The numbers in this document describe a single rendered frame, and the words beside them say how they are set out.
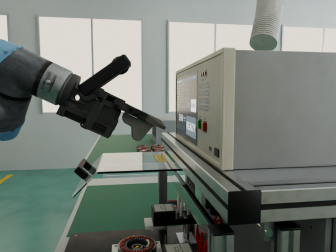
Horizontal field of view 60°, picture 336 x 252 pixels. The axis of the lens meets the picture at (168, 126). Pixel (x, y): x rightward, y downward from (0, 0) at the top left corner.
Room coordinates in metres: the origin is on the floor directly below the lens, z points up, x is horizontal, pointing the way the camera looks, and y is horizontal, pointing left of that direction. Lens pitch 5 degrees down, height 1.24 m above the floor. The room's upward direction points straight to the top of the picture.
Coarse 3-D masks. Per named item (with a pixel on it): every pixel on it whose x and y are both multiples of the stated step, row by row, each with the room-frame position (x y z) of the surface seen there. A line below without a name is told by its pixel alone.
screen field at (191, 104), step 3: (186, 99) 0.76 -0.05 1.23; (189, 99) 0.72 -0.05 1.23; (192, 99) 0.69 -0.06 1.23; (195, 99) 0.66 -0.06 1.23; (186, 102) 0.76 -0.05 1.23; (189, 102) 0.72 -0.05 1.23; (192, 102) 0.69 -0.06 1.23; (195, 102) 0.66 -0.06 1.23; (186, 105) 0.76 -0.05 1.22; (189, 105) 0.72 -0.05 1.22; (192, 105) 0.69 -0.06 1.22; (195, 105) 0.66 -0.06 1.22; (186, 108) 0.76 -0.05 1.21; (189, 108) 0.72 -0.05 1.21; (192, 108) 0.69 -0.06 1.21; (195, 108) 0.66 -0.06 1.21; (192, 111) 0.69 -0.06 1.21; (195, 111) 0.66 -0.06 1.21
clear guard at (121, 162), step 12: (108, 156) 0.85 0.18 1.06; (120, 156) 0.85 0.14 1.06; (132, 156) 0.85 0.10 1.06; (144, 156) 0.85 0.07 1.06; (168, 156) 0.85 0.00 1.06; (96, 168) 0.71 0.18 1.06; (108, 168) 0.70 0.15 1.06; (120, 168) 0.70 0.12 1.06; (132, 168) 0.70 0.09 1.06; (144, 168) 0.70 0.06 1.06; (156, 168) 0.70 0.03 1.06; (168, 168) 0.70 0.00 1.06; (180, 168) 0.70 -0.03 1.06; (84, 180) 0.71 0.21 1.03
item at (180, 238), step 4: (176, 232) 0.86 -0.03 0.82; (180, 232) 0.86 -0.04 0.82; (176, 236) 0.85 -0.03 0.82; (180, 236) 0.84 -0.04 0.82; (192, 236) 0.84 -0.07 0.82; (176, 240) 0.84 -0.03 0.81; (180, 240) 0.81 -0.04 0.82; (184, 240) 0.81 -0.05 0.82; (192, 240) 0.81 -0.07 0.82; (192, 244) 0.80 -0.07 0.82; (196, 248) 0.80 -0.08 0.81
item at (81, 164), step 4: (84, 160) 0.81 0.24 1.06; (80, 164) 0.75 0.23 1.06; (84, 164) 0.82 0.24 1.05; (88, 164) 0.82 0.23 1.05; (76, 168) 0.73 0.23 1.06; (80, 168) 0.73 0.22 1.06; (88, 168) 0.82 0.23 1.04; (76, 172) 0.73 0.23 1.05; (80, 172) 0.73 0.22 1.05; (84, 172) 0.73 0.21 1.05; (80, 176) 0.73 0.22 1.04; (84, 176) 0.73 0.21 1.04
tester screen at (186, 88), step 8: (184, 80) 0.78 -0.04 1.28; (192, 80) 0.69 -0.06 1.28; (184, 88) 0.78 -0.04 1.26; (192, 88) 0.69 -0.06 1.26; (184, 96) 0.78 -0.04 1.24; (192, 96) 0.69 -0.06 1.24; (184, 104) 0.78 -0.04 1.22; (184, 112) 0.78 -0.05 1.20; (192, 112) 0.69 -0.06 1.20; (184, 120) 0.78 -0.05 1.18
